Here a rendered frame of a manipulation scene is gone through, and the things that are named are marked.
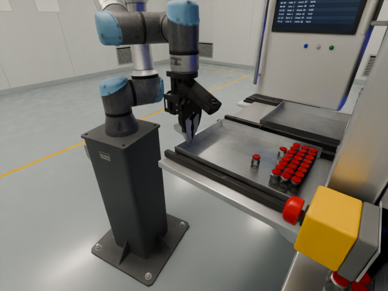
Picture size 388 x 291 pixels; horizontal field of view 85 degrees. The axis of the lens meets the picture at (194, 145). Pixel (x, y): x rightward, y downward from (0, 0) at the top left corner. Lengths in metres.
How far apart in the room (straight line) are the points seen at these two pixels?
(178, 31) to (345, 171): 0.43
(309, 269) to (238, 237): 1.12
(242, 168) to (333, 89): 0.88
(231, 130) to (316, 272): 0.51
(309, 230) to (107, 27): 0.56
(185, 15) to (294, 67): 0.95
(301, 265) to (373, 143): 0.23
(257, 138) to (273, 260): 0.92
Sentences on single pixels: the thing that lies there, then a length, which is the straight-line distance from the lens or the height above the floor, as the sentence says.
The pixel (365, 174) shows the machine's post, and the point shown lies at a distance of 0.37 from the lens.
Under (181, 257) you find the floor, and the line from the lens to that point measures 1.45.
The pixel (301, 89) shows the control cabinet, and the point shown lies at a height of 0.88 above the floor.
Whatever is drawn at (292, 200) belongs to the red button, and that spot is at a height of 1.01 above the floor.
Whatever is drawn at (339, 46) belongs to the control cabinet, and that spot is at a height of 1.12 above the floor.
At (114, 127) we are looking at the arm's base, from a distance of 0.98.
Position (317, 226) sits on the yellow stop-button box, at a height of 1.02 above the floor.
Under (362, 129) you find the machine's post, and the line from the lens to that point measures 0.34.
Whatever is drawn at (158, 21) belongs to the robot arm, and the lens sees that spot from 0.63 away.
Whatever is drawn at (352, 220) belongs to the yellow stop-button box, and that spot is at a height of 1.03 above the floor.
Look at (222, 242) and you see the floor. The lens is 1.51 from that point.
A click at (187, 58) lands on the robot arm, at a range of 0.55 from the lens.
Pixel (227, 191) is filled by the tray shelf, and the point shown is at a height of 0.88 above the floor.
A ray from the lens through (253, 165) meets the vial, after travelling 0.58.
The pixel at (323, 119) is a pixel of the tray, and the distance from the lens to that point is 1.02.
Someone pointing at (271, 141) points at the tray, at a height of 0.89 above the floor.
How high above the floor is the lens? 1.24
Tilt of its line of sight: 31 degrees down
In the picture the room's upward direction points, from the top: straight up
